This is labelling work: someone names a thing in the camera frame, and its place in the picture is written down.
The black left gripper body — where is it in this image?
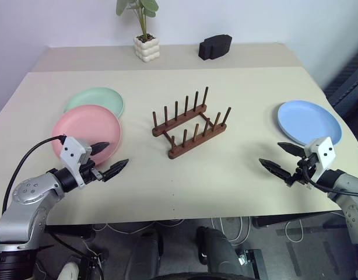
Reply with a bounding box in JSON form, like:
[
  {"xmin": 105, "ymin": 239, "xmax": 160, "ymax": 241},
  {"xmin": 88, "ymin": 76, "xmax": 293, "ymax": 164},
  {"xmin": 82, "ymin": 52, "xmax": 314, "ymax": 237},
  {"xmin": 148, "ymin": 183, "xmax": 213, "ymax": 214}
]
[{"xmin": 79, "ymin": 159, "xmax": 106, "ymax": 185}]

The black table frame bar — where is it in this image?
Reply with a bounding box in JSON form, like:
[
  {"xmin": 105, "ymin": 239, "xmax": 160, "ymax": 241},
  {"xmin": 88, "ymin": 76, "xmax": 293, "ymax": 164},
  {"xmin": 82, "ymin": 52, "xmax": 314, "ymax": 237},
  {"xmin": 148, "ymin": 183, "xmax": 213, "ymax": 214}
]
[
  {"xmin": 44, "ymin": 225, "xmax": 96, "ymax": 239},
  {"xmin": 251, "ymin": 212, "xmax": 341, "ymax": 229}
]

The pink plate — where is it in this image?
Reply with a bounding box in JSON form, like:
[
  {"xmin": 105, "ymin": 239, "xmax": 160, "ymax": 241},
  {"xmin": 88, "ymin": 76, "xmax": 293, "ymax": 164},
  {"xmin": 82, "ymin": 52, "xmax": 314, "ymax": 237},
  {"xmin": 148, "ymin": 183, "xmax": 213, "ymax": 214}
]
[{"xmin": 50, "ymin": 104, "xmax": 122, "ymax": 168}]

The long white floor cable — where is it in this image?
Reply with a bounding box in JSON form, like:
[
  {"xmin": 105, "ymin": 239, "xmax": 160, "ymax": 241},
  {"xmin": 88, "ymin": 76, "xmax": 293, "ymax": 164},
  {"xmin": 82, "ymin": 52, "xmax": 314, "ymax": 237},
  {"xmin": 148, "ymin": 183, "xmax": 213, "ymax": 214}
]
[{"xmin": 93, "ymin": 217, "xmax": 185, "ymax": 235}]

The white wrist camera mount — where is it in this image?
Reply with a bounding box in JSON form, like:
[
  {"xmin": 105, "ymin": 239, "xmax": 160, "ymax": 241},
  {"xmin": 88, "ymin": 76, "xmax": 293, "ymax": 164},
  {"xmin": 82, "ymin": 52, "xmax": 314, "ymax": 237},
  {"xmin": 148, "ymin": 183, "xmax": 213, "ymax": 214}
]
[
  {"xmin": 59, "ymin": 136, "xmax": 94, "ymax": 188},
  {"xmin": 303, "ymin": 136, "xmax": 335, "ymax": 183}
]

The black foot with metal bracket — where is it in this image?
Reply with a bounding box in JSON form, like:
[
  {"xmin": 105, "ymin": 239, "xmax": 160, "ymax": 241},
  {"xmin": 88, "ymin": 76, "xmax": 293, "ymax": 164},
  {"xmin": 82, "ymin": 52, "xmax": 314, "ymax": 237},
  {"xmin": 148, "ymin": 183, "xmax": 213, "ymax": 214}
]
[{"xmin": 238, "ymin": 247, "xmax": 269, "ymax": 280}]

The short white floor cable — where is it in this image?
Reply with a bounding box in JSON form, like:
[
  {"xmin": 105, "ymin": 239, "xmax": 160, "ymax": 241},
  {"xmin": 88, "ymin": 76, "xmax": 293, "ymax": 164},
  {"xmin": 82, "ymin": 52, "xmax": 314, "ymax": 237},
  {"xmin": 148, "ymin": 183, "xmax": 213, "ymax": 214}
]
[{"xmin": 285, "ymin": 218, "xmax": 304, "ymax": 243}]

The green plate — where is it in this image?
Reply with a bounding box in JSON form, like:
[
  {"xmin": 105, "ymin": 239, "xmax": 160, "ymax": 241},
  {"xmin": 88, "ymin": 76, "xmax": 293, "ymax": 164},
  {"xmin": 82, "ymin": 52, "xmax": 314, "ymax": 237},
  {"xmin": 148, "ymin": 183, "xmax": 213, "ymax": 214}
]
[{"xmin": 64, "ymin": 86, "xmax": 125, "ymax": 119}]

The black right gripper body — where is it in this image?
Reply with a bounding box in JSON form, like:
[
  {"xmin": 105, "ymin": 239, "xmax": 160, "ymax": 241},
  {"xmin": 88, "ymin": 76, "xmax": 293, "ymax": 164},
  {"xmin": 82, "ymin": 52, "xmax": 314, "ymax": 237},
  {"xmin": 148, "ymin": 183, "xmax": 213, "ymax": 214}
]
[{"xmin": 285, "ymin": 154, "xmax": 318, "ymax": 189}]

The white bubble plant pot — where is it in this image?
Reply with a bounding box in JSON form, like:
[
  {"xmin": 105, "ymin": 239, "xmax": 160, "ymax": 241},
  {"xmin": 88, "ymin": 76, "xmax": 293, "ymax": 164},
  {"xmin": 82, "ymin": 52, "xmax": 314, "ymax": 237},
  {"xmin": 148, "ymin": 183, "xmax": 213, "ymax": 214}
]
[{"xmin": 134, "ymin": 34, "xmax": 162, "ymax": 63}]

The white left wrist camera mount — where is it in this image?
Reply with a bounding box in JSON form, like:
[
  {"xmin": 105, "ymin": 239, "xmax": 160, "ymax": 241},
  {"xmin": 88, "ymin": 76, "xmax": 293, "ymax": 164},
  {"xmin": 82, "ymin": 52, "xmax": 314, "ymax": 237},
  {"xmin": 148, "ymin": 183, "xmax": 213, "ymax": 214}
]
[{"xmin": 59, "ymin": 136, "xmax": 94, "ymax": 188}]

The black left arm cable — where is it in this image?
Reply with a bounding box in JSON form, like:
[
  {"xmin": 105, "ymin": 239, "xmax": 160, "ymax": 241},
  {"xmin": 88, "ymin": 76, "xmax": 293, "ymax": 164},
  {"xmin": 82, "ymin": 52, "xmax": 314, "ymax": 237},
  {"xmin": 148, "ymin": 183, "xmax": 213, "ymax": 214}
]
[{"xmin": 2, "ymin": 134, "xmax": 68, "ymax": 215}]

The brown wooden plate rack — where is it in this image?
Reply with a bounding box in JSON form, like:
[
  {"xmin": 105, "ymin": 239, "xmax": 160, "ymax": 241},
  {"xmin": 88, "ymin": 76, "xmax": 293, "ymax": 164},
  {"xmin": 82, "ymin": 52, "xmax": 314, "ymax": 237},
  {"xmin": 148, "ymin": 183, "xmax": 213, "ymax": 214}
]
[{"xmin": 151, "ymin": 86, "xmax": 233, "ymax": 160}]

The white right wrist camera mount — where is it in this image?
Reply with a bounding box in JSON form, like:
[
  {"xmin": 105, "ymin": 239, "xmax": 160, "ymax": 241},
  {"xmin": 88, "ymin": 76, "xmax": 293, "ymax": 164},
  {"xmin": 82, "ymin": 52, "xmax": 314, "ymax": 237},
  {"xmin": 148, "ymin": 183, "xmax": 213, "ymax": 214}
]
[{"xmin": 303, "ymin": 136, "xmax": 335, "ymax": 183}]

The looped white floor cable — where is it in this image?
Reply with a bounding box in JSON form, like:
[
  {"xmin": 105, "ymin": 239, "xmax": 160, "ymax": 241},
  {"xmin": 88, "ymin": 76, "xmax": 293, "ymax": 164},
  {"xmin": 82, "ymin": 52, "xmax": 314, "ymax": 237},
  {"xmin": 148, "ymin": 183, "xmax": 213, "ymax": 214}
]
[{"xmin": 212, "ymin": 215, "xmax": 253, "ymax": 246}]

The green potted plant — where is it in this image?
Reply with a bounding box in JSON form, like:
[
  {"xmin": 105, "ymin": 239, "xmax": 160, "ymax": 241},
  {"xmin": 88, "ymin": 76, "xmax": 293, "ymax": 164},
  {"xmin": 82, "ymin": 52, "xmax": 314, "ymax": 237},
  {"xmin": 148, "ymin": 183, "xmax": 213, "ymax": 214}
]
[{"xmin": 115, "ymin": 0, "xmax": 160, "ymax": 40}]

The blue plate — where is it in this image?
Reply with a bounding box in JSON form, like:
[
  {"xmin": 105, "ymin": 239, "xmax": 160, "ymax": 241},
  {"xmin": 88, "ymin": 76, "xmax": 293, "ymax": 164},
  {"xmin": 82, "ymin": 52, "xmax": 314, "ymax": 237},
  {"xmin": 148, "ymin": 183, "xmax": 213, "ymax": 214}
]
[{"xmin": 277, "ymin": 100, "xmax": 342, "ymax": 147}]

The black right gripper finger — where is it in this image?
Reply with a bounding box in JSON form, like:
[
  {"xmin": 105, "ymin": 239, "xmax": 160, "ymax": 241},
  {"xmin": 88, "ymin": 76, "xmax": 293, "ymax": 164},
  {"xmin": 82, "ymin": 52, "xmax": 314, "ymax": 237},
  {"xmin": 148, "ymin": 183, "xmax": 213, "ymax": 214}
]
[
  {"xmin": 277, "ymin": 141, "xmax": 307, "ymax": 159},
  {"xmin": 258, "ymin": 157, "xmax": 294, "ymax": 180}
]

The dark rounded shape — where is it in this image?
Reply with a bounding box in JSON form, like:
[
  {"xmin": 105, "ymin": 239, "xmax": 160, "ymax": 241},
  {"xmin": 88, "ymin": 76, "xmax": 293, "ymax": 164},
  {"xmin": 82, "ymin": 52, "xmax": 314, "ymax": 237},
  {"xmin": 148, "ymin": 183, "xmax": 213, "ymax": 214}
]
[{"xmin": 195, "ymin": 226, "xmax": 241, "ymax": 280}]

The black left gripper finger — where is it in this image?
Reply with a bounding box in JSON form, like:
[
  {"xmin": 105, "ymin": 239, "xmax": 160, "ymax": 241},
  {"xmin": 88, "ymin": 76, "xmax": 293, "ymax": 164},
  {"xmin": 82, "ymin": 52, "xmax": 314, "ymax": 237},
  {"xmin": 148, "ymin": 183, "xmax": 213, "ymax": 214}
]
[
  {"xmin": 90, "ymin": 141, "xmax": 111, "ymax": 156},
  {"xmin": 101, "ymin": 158, "xmax": 130, "ymax": 183}
]

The black foam block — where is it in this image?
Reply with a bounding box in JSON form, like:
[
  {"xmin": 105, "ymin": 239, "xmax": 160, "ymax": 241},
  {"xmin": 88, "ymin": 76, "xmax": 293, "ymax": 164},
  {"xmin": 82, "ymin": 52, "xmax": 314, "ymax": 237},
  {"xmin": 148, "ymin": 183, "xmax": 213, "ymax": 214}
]
[{"xmin": 198, "ymin": 34, "xmax": 233, "ymax": 61}]

